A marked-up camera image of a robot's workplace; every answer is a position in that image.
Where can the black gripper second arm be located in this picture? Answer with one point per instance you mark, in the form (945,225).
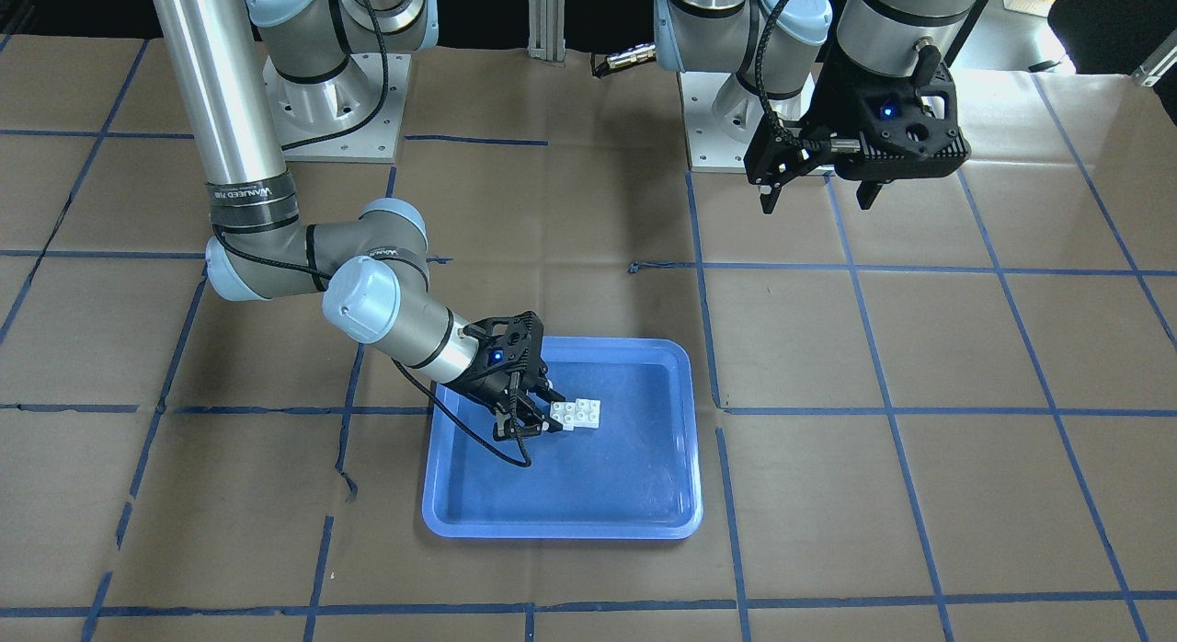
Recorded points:
(488,382)

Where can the white toy block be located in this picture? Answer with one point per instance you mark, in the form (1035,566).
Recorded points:
(582,413)
(563,414)

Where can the blue plastic tray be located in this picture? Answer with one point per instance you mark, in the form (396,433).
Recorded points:
(634,477)

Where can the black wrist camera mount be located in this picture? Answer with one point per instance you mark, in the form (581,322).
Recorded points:
(778,153)

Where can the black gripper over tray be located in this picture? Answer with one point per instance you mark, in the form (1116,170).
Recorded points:
(835,106)

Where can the aluminium frame post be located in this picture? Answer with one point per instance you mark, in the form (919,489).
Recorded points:
(546,38)

